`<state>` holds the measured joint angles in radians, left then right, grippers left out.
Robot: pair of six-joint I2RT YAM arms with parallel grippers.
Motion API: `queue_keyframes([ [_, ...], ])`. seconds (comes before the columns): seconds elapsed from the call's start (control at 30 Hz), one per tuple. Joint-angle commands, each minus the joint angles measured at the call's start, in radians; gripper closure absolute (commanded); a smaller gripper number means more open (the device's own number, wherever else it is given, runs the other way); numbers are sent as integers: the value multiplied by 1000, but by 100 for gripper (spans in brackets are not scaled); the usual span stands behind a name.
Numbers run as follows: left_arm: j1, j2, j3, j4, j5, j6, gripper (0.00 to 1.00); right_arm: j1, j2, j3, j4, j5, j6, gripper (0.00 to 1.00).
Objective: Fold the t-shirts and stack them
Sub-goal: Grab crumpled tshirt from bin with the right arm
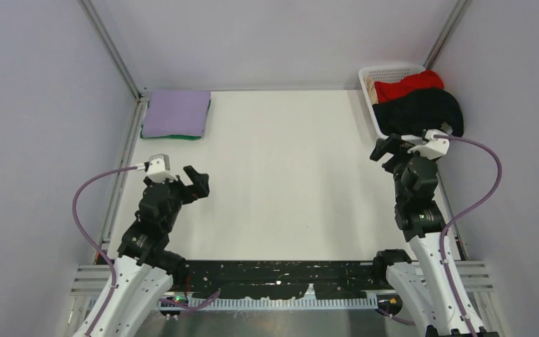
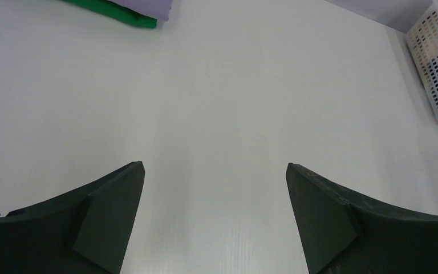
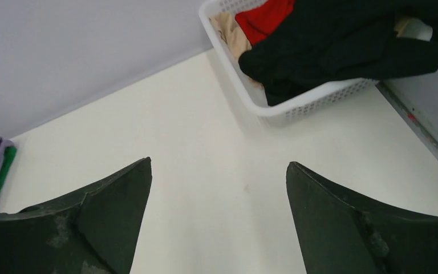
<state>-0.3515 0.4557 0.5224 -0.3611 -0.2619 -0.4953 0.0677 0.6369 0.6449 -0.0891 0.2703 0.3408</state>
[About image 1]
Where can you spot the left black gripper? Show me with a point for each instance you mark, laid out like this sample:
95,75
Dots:
198,189

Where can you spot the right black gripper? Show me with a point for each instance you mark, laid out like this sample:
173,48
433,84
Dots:
394,142

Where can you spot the black t shirt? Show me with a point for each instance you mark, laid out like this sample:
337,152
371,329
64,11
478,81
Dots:
423,109

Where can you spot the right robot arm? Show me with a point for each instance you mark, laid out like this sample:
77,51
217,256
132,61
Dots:
432,290

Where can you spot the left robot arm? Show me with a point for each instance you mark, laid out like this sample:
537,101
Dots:
143,269

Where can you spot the beige t shirt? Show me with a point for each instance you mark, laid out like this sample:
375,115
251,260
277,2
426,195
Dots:
371,90

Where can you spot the white plastic basket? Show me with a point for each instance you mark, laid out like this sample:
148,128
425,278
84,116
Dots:
387,72

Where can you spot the folded purple t shirt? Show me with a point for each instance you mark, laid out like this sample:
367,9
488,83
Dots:
171,112

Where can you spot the red t shirt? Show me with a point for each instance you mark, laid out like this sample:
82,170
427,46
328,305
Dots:
386,92

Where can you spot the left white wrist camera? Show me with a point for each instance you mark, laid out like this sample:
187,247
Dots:
158,169

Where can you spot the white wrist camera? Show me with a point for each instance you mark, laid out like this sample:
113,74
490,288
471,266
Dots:
435,144
158,169

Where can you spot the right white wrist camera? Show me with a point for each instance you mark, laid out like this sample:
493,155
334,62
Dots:
435,144

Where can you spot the left aluminium frame post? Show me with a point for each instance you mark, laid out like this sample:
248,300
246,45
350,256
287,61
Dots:
105,37

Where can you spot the aluminium frame post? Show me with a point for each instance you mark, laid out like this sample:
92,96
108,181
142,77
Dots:
452,21
105,37

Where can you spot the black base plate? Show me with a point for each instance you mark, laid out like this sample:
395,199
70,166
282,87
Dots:
278,279

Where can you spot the white cable duct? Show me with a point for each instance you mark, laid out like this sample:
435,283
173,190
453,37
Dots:
307,302

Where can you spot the right aluminium frame post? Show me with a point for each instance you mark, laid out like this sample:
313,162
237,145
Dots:
452,21

